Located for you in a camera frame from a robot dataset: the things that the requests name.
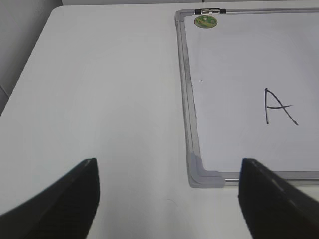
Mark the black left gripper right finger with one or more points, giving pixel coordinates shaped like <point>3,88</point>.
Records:
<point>272,208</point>

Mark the black silver hanging clip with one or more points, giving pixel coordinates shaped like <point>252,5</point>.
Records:
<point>210,11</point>

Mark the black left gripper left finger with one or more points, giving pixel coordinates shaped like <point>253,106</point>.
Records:
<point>65,210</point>

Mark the white magnetic whiteboard grey frame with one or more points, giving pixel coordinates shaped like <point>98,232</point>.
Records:
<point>250,89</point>

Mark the round green magnet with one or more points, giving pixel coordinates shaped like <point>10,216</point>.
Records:
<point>205,22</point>

